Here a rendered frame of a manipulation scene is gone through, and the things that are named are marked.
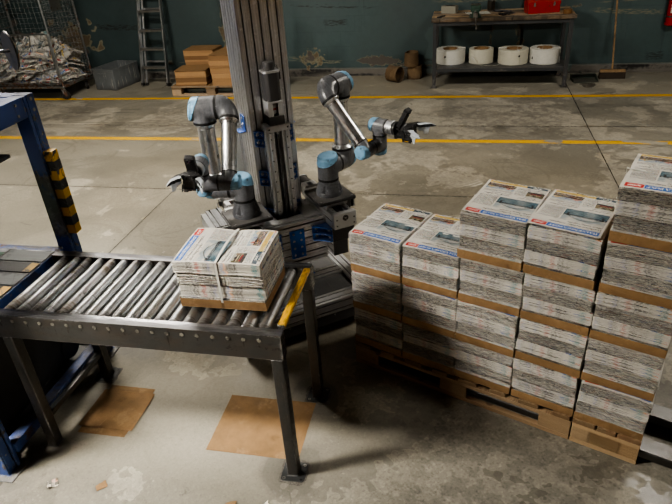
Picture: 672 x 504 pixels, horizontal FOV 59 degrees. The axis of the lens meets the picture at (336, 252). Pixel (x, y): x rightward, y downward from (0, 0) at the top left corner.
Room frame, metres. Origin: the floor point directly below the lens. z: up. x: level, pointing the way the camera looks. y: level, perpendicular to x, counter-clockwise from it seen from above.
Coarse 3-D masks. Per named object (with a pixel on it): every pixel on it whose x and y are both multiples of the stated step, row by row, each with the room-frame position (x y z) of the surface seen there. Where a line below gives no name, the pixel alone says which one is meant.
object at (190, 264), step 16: (192, 240) 2.22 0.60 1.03; (208, 240) 2.21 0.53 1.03; (176, 256) 2.10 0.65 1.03; (192, 256) 2.08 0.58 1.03; (208, 256) 2.08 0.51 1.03; (176, 272) 2.06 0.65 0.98; (192, 272) 2.04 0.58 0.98; (208, 272) 2.03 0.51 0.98; (192, 288) 2.05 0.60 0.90; (208, 288) 2.04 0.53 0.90
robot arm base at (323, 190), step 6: (318, 180) 3.07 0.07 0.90; (336, 180) 3.05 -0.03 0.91; (318, 186) 3.06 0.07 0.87; (324, 186) 3.03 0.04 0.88; (330, 186) 3.02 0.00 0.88; (336, 186) 3.04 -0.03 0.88; (318, 192) 3.04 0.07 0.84; (324, 192) 3.03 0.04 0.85; (330, 192) 3.01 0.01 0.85; (336, 192) 3.02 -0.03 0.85; (342, 192) 3.07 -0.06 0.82
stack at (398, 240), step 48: (384, 240) 2.47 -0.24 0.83; (432, 240) 2.43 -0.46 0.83; (384, 288) 2.47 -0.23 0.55; (480, 288) 2.19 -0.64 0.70; (528, 288) 2.08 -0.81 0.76; (576, 288) 1.97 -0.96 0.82; (384, 336) 2.48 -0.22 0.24; (432, 336) 2.32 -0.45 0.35; (480, 336) 2.18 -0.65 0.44; (528, 336) 2.06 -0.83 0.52; (576, 336) 1.95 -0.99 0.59; (432, 384) 2.33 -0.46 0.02; (528, 384) 2.04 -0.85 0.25; (576, 384) 1.94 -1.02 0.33
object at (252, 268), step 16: (240, 240) 2.19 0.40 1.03; (256, 240) 2.18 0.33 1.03; (272, 240) 2.17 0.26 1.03; (240, 256) 2.06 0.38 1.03; (256, 256) 2.05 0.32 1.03; (272, 256) 2.13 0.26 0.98; (224, 272) 2.01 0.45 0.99; (240, 272) 2.00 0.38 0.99; (256, 272) 1.98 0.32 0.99; (272, 272) 2.09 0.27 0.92; (240, 288) 2.01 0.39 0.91; (256, 288) 1.99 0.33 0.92; (272, 288) 2.09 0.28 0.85
